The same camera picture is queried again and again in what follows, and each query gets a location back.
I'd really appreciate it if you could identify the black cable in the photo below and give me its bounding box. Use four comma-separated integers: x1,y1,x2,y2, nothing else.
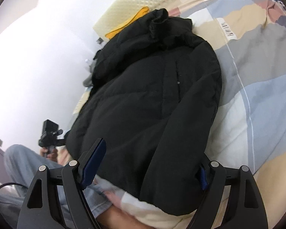
0,182,23,203

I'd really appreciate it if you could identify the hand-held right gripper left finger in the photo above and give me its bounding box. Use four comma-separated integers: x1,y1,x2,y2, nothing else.
17,138,107,229

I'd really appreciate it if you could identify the yellow pillow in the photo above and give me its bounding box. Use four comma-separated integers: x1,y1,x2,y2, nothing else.
105,5,150,40

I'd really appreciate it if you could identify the patchwork bed quilt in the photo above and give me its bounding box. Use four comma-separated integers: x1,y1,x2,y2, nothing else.
73,0,286,229

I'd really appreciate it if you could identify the black puffer jacket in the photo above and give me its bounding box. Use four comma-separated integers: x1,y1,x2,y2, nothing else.
65,8,223,216

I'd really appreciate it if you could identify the person's left hand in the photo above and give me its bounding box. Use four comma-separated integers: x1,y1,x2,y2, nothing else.
40,147,59,161

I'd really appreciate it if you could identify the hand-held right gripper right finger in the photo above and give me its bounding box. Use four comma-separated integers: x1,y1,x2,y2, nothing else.
186,160,269,229

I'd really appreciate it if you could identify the cream quilted headboard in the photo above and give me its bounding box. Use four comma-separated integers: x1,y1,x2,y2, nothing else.
93,0,205,40

